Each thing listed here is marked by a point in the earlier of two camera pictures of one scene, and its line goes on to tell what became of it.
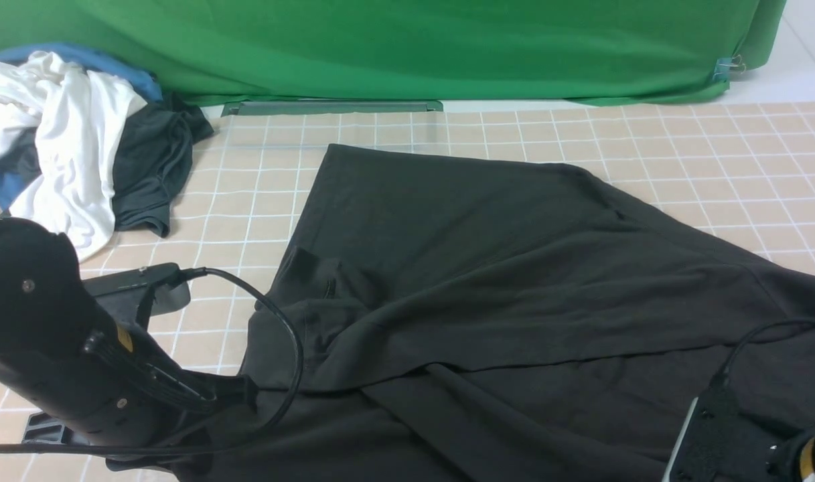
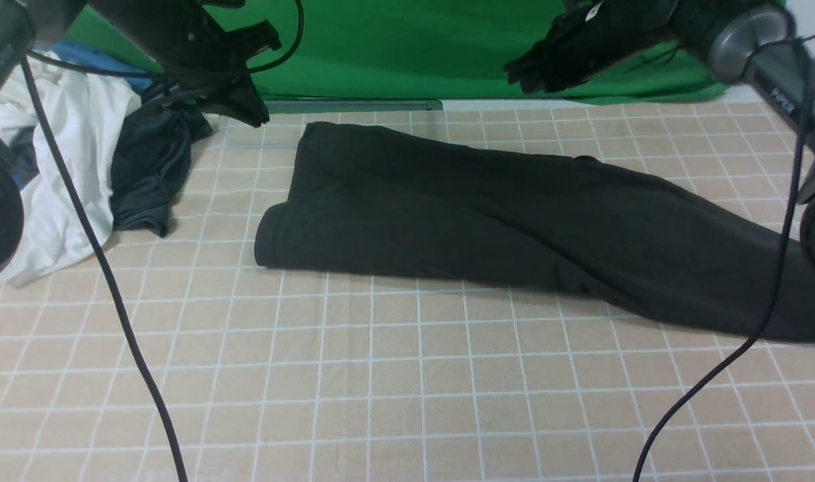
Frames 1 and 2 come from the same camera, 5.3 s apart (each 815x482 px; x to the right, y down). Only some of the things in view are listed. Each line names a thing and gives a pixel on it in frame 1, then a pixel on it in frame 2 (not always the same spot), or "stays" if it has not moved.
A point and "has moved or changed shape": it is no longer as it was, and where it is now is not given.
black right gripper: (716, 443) -> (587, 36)
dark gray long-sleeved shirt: (452, 316) has moved or changed shape
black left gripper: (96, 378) -> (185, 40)
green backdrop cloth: (579, 52) stays
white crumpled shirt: (76, 114) stays
